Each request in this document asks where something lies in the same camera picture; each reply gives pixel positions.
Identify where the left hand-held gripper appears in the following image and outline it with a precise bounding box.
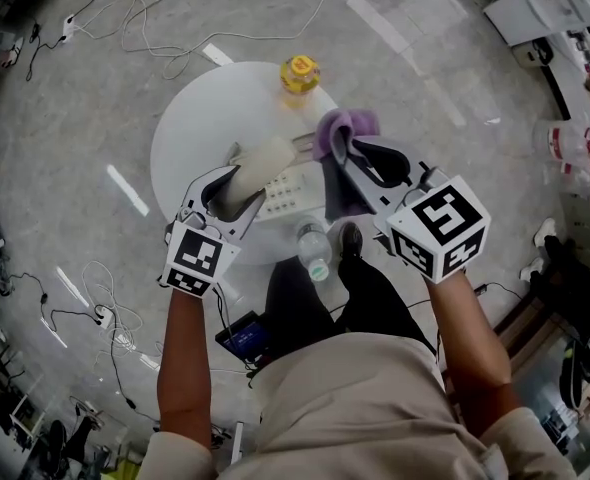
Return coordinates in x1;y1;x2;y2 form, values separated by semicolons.
158;165;269;298

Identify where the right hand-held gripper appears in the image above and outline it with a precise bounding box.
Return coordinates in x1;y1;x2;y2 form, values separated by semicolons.
332;127;492;285

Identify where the purple cloth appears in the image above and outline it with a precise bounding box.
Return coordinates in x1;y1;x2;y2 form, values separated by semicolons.
312;108;382;223

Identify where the white desk phone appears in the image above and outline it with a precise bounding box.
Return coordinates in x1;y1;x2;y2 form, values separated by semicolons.
252;132;329;225

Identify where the person's left forearm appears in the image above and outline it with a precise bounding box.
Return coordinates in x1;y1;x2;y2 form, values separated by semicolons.
156;282;222;452

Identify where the person's right forearm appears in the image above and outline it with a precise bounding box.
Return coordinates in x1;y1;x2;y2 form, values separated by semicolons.
427;266;515;442

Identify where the person's dark shoe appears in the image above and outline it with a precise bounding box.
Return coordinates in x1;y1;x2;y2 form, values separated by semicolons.
338;221;365;263

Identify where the clear plastic water bottle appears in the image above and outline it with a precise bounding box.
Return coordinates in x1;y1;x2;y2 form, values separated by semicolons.
294;216;334;283

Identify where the yellow drink bottle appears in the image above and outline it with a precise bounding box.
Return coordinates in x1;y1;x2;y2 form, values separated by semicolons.
279;54;322;110

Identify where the person's right leg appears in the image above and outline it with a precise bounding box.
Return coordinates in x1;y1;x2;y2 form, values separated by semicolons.
334;253;439;357

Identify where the person's leg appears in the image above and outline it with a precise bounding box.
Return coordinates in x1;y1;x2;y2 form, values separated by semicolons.
263;256;339;367
334;253;439;357

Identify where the person's left leg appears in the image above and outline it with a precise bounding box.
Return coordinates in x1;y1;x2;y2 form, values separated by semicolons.
263;256;339;367

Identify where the black device with blue screen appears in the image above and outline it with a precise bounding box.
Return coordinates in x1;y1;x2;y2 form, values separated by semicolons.
214;309;272;365

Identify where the clear plastic container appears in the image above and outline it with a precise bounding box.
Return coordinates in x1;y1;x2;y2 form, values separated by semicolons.
531;116;590;172

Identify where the white cabinet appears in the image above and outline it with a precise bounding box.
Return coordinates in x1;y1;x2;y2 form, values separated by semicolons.
483;0;590;48

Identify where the person's beige shirt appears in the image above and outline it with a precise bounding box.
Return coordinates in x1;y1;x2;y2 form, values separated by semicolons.
138;330;579;480

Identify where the tangled white cable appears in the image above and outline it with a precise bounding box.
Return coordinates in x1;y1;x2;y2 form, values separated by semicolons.
80;259;149;357

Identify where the black cable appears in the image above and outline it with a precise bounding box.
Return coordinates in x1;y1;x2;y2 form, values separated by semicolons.
23;20;67;83
2;269;102;327

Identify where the long white cable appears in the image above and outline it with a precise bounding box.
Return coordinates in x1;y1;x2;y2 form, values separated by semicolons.
72;0;412;82

